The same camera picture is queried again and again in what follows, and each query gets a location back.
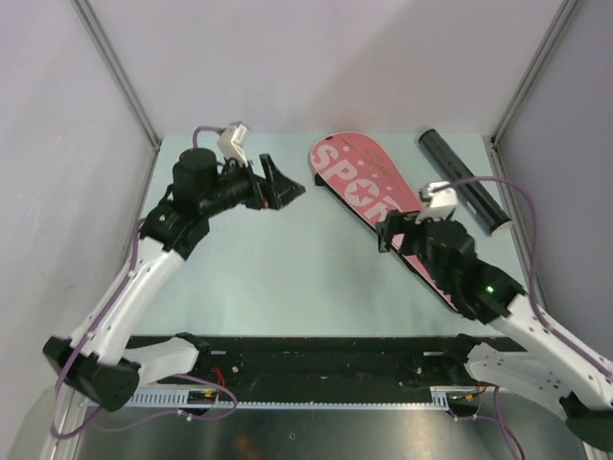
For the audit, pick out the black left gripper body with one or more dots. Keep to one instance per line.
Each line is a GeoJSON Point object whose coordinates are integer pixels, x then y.
{"type": "Point", "coordinates": [256, 195]}

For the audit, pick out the white slotted cable duct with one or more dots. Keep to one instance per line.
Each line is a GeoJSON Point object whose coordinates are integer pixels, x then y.
{"type": "Point", "coordinates": [370, 397]}

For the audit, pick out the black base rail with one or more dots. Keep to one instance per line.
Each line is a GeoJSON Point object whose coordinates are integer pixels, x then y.
{"type": "Point", "coordinates": [280, 365]}

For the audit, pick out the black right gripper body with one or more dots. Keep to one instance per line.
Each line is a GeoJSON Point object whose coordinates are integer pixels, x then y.
{"type": "Point", "coordinates": [415, 241]}

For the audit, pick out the aluminium frame post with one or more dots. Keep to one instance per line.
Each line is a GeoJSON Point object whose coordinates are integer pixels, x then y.
{"type": "Point", "coordinates": [561, 22]}
{"type": "Point", "coordinates": [101, 41]}

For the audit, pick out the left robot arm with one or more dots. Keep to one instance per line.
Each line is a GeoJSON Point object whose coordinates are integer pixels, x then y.
{"type": "Point", "coordinates": [95, 359]}

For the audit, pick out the right aluminium frame post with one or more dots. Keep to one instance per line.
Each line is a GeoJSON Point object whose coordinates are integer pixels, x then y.
{"type": "Point", "coordinates": [561, 22]}

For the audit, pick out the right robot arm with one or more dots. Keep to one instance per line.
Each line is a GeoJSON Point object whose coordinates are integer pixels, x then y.
{"type": "Point", "coordinates": [567, 377]}

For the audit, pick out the pink racket bag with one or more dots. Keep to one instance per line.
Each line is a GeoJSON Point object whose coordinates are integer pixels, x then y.
{"type": "Point", "coordinates": [362, 176]}

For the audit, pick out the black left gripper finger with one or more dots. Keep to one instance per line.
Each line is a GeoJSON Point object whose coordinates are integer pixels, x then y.
{"type": "Point", "coordinates": [282, 197]}
{"type": "Point", "coordinates": [275, 180]}

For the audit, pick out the left aluminium frame post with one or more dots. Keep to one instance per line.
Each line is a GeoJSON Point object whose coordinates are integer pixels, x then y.
{"type": "Point", "coordinates": [101, 41]}

